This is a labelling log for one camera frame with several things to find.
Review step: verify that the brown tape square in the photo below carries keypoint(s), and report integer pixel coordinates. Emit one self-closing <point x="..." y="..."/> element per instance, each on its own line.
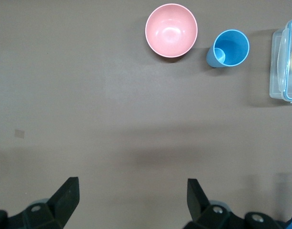
<point x="19" y="133"/>

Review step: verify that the pink bowl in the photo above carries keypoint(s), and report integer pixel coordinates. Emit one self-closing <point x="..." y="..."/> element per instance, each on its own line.
<point x="170" y="31"/>

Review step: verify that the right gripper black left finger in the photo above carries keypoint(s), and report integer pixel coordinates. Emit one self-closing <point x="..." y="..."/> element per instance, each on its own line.
<point x="60" y="205"/>

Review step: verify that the clear plastic lidded container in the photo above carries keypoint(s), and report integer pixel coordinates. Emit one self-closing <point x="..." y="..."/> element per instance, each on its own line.
<point x="279" y="71"/>

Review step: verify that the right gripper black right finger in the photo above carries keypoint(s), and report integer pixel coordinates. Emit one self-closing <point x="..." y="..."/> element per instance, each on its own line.
<point x="203" y="214"/>

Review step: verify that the blue plastic cup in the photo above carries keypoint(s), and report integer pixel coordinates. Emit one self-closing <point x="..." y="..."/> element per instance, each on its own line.
<point x="231" y="47"/>

